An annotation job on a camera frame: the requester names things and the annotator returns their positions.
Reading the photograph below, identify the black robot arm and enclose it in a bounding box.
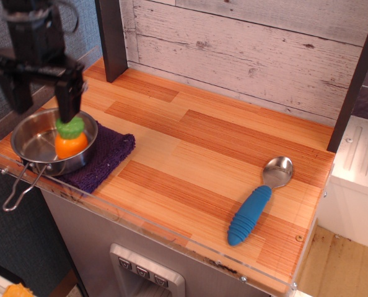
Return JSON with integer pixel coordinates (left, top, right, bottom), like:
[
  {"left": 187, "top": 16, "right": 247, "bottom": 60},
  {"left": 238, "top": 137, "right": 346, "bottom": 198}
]
[{"left": 0, "top": 1, "right": 84, "bottom": 123}]

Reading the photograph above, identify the purple knitted cloth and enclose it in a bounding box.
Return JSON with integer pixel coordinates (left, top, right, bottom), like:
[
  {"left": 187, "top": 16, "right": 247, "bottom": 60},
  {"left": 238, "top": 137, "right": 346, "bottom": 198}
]
[{"left": 57, "top": 124, "right": 136, "bottom": 193}]

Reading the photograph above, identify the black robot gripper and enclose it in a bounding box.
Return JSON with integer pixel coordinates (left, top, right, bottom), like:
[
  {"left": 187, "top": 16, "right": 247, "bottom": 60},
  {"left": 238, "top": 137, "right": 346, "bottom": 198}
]
[{"left": 0, "top": 9, "right": 84, "bottom": 123}]

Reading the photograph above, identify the white toy sink cabinet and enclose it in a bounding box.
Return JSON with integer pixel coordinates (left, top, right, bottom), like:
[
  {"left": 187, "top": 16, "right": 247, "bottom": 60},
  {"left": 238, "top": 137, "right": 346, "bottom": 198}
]
[{"left": 317, "top": 116, "right": 368, "bottom": 247}]

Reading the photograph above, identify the orange toy carrot green top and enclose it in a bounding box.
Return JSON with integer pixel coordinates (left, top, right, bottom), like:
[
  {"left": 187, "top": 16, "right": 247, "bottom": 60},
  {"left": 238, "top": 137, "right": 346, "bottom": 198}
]
[{"left": 55, "top": 116, "right": 88, "bottom": 159}]

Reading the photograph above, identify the dark right shelf post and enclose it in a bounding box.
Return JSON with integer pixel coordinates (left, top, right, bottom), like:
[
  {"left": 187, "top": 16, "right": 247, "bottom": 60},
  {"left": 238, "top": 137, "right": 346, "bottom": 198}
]
[{"left": 327, "top": 34, "right": 368, "bottom": 153}]

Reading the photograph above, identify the yellow toy at corner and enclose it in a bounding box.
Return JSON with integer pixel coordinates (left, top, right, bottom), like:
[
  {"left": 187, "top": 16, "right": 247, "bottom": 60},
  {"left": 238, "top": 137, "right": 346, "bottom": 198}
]
[{"left": 2, "top": 283, "right": 35, "bottom": 297}]

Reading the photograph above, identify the blue handled metal spoon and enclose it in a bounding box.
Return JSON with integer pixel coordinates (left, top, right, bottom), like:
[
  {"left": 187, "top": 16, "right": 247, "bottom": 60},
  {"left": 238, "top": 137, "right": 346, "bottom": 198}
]
[{"left": 227, "top": 157, "right": 293, "bottom": 246}]

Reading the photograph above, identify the stainless steel pot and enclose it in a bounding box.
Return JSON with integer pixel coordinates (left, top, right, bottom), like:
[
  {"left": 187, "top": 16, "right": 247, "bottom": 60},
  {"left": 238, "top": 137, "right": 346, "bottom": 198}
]
[{"left": 2, "top": 108, "right": 99, "bottom": 212}]

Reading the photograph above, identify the dark left shelf post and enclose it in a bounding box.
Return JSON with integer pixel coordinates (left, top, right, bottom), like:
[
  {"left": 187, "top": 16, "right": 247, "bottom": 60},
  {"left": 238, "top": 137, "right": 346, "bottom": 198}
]
[{"left": 95, "top": 0, "right": 128, "bottom": 82}]

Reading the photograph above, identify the silver toy fridge dispenser panel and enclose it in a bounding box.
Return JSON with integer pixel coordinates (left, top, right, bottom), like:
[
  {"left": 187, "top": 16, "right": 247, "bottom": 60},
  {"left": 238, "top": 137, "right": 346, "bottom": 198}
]
[{"left": 110, "top": 243, "right": 186, "bottom": 296}]

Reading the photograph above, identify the dark shelf post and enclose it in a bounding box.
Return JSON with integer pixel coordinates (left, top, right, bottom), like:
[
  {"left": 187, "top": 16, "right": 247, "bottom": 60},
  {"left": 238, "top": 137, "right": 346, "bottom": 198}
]
[
  {"left": 327, "top": 34, "right": 368, "bottom": 153},
  {"left": 95, "top": 0, "right": 128, "bottom": 82}
]

